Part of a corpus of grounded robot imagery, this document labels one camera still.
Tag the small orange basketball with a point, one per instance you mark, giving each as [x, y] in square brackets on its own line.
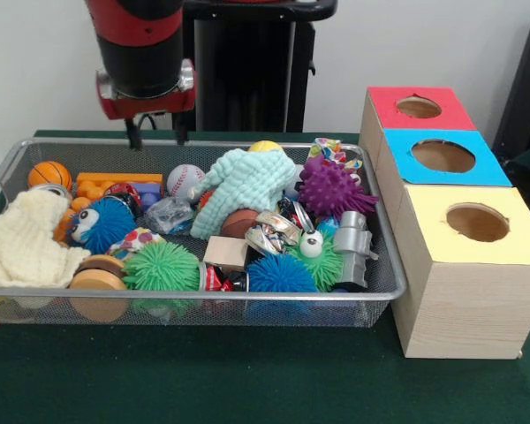
[49, 174]

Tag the silver mesh bin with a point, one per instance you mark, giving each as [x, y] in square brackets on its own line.
[194, 293]

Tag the purple spiky ball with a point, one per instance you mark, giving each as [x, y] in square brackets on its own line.
[335, 190]

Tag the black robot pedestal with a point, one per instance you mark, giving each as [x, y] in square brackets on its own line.
[247, 88]

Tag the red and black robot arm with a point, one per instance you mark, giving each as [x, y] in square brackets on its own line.
[137, 44]

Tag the wooden three-hole box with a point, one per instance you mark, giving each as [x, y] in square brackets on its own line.
[468, 309]

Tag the crumpled clear plastic bottle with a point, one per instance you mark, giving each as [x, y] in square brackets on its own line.
[168, 216]

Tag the mint green knitted cloth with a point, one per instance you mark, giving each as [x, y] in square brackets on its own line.
[243, 181]

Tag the blue spiky ball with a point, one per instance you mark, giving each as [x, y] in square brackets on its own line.
[280, 276]
[101, 229]

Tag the white baseball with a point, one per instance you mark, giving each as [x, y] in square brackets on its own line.
[184, 179]

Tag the cream knitted cloth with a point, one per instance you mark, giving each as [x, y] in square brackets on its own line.
[13, 238]

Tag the green spiky toy with eyes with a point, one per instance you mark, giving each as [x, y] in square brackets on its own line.
[161, 267]
[318, 260]

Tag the silver toy robot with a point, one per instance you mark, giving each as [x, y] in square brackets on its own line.
[353, 252]

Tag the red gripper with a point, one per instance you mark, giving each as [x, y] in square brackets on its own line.
[150, 106]

